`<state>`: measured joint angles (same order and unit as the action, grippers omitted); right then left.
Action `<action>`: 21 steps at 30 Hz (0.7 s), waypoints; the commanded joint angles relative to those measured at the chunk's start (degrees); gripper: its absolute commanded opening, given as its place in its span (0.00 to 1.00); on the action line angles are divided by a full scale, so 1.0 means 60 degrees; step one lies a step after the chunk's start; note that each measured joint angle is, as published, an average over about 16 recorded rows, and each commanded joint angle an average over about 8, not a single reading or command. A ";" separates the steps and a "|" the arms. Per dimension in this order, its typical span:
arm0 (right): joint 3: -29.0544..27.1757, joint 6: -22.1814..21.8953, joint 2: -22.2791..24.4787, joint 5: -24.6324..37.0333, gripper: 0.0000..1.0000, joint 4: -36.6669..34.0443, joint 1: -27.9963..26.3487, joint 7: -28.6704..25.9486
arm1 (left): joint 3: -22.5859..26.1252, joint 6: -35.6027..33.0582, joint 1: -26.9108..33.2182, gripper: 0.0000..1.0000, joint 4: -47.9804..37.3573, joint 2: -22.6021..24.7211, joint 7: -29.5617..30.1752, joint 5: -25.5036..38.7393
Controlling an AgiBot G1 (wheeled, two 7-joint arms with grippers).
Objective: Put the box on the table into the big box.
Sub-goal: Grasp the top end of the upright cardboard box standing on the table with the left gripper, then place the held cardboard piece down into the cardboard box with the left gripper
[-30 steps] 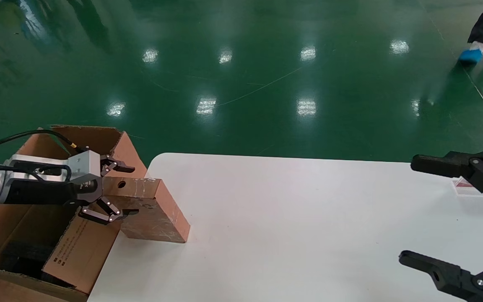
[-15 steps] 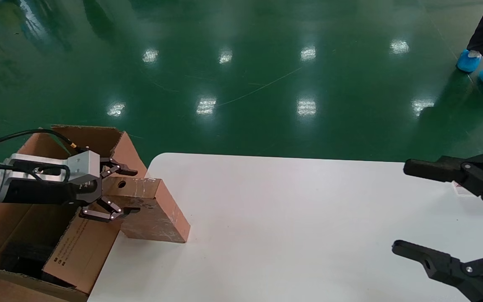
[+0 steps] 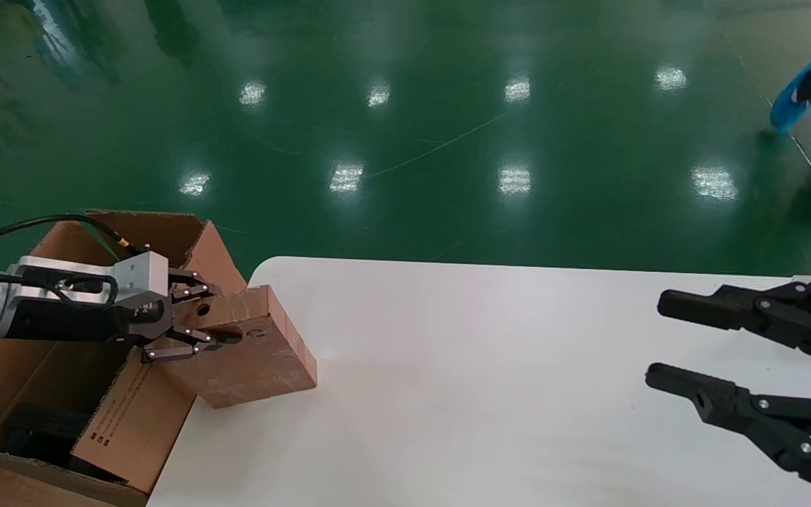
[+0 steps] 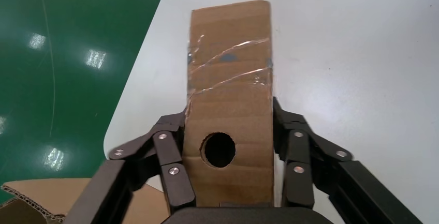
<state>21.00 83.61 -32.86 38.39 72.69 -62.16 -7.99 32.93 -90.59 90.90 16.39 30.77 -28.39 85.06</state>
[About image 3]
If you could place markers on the small brown cardboard box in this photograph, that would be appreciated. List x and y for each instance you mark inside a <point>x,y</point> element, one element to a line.
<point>258,366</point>

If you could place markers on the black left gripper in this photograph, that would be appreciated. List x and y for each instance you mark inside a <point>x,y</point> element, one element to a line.
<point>60,324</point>

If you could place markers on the big open cardboard box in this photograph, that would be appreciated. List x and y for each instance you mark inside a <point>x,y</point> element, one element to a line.
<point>138,422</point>

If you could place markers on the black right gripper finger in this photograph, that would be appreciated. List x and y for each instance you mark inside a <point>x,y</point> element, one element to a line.
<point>764,313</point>
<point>764,422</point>

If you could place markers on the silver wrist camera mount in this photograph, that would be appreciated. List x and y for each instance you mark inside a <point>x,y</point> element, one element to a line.
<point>138,278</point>

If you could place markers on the black foam block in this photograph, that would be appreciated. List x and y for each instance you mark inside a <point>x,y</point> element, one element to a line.
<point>39,429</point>

